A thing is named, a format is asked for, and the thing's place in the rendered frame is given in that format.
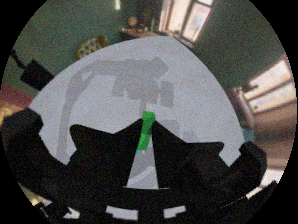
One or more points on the green post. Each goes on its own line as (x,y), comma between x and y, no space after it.
(147,121)

